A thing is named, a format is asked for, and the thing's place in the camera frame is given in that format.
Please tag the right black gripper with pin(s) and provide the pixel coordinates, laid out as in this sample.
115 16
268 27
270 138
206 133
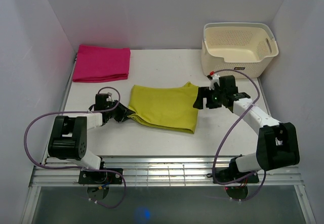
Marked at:
202 92

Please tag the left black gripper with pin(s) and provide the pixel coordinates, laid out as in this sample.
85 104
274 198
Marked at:
123 113

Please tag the yellow-green trousers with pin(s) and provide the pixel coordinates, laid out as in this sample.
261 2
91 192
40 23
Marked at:
165 108

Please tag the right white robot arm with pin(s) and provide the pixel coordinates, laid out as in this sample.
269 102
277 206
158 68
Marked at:
277 144

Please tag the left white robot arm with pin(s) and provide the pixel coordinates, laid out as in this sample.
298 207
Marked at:
68 140

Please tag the folded pink trousers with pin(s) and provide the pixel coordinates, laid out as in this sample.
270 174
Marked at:
98 64

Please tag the cream perforated plastic basket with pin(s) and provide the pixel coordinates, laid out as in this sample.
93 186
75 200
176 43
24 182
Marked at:
246 47

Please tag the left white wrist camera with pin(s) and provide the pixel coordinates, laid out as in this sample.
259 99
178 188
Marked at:
109 97

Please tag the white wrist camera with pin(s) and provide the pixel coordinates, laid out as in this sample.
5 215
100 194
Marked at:
214 80
109 97

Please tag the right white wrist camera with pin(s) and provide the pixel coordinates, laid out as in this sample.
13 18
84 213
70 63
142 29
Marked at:
214 80

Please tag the aluminium rail frame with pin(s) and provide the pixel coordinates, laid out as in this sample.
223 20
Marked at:
155 172

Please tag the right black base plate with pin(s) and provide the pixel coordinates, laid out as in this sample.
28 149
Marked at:
237 191

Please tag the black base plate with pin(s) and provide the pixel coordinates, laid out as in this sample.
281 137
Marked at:
237 191
99 182

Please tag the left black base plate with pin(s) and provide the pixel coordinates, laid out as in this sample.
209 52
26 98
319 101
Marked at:
99 182

